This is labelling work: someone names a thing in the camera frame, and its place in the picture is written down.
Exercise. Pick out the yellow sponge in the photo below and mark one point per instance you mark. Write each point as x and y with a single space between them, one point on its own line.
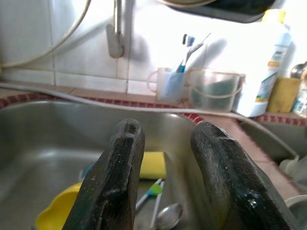
284 95
153 165

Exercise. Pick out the white toothbrush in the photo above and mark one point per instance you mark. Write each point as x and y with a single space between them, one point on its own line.
196 46

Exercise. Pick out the dark teal mug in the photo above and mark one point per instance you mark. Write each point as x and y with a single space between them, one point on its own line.
85 171

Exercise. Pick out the white detergent bottle yellow cap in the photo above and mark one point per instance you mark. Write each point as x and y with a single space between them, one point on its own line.
263 91

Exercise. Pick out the blue toothbrush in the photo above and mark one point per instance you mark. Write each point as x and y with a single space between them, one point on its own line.
190 39

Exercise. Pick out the chrome kitchen faucet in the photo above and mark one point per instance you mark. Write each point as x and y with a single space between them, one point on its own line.
298 70

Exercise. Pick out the yellow plastic bowl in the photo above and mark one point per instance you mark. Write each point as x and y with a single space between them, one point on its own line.
55 210

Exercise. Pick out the translucent toothbrush cup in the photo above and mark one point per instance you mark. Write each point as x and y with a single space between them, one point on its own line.
168 88

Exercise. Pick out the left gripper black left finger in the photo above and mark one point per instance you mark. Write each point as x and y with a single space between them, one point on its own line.
110 179

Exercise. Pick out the clear plastic bucket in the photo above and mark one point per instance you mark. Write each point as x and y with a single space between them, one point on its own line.
211 95

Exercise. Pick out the clear plastic bag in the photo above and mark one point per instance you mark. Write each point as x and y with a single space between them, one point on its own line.
295 170

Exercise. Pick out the steel sink basin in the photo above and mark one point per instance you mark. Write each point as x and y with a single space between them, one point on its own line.
263 136
48 139

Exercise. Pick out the hanging black frying pan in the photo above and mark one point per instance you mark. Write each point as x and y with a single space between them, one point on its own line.
227 12

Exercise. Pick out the grey wall tap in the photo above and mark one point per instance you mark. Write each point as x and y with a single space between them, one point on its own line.
115 45

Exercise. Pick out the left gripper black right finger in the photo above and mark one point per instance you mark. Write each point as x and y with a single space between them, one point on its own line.
227 179

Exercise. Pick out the metal spoon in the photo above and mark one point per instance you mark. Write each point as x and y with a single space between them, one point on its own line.
170 214

